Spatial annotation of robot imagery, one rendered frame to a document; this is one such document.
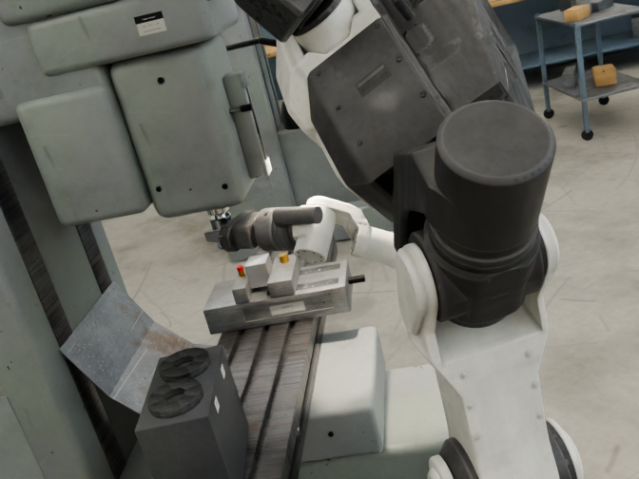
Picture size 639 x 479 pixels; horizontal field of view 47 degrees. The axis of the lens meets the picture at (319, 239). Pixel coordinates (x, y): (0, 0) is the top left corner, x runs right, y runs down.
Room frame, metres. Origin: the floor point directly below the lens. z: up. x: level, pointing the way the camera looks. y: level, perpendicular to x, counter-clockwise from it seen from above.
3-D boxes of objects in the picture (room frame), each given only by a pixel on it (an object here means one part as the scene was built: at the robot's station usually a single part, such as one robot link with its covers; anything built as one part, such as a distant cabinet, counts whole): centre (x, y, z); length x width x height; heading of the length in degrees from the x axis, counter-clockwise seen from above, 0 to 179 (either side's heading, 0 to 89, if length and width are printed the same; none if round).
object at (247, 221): (1.42, 0.12, 1.23); 0.13 x 0.12 x 0.10; 146
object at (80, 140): (1.51, 0.38, 1.47); 0.24 x 0.19 x 0.26; 169
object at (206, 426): (1.07, 0.28, 1.04); 0.22 x 0.12 x 0.20; 176
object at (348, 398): (1.47, 0.19, 0.80); 0.50 x 0.35 x 0.12; 79
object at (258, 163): (1.45, 0.08, 1.45); 0.04 x 0.04 x 0.21; 79
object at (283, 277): (1.63, 0.10, 1.03); 0.15 x 0.06 x 0.04; 170
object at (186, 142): (1.47, 0.20, 1.47); 0.21 x 0.19 x 0.32; 169
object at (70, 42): (1.48, 0.23, 1.68); 0.34 x 0.24 x 0.10; 79
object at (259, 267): (1.64, 0.16, 1.05); 0.06 x 0.05 x 0.06; 170
